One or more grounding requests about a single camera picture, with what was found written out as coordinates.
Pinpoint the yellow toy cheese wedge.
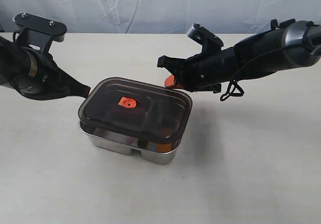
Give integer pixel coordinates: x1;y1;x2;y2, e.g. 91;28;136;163
156;143;172;153

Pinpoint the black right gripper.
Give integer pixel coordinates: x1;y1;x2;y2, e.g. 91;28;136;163
157;47;241;93

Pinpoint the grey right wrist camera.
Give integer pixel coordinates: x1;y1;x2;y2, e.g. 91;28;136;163
187;23;224;56

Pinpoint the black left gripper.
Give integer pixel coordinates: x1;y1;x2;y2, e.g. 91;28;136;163
10;50;90;101

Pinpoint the blue-grey backdrop cloth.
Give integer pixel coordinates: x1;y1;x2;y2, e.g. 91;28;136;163
1;0;320;34

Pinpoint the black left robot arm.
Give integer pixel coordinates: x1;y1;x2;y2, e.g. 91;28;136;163
1;37;90;101

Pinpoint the stainless steel lunch box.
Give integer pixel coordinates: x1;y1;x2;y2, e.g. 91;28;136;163
79;122;181;165

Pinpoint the dark transparent lunch box lid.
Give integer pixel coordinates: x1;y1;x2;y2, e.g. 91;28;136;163
78;77;193;144

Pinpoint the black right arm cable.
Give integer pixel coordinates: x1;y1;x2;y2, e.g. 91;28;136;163
220;20;321;102

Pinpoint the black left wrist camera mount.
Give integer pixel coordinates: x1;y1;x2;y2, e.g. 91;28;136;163
14;12;67;55

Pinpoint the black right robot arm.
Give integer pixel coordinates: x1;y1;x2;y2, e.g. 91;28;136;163
157;19;320;99

